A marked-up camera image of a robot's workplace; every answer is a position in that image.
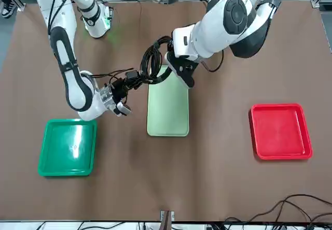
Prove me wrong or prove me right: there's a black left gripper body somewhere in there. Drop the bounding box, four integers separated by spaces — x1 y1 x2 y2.
167 53 199 89

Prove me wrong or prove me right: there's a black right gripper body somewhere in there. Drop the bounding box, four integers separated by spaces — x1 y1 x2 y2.
110 77 129 103

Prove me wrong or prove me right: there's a small black cable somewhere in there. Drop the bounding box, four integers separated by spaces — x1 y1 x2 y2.
134 46 163 85

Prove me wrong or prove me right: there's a large black cable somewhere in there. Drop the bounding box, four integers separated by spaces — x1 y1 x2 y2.
140 35 174 85

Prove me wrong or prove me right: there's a pale green flat tray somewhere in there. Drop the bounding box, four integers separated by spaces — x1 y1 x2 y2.
146 64 189 137

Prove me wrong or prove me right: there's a dark green plastic tray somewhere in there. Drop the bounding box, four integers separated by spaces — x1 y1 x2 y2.
37 119 98 177

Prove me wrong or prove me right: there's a red plastic tray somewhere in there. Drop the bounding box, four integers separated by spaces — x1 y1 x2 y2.
249 103 314 161

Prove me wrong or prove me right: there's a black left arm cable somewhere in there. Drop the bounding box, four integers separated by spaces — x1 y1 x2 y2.
201 49 224 73

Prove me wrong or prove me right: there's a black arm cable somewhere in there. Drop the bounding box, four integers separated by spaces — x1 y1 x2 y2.
201 49 224 73
47 0 68 34

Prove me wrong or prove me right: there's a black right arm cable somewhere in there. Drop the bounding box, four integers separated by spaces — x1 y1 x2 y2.
47 0 68 34

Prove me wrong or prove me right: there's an aluminium frame post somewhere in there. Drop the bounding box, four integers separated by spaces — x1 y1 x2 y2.
159 209 175 230

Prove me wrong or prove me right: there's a black desk cable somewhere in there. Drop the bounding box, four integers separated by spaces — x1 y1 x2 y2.
222 193 332 230

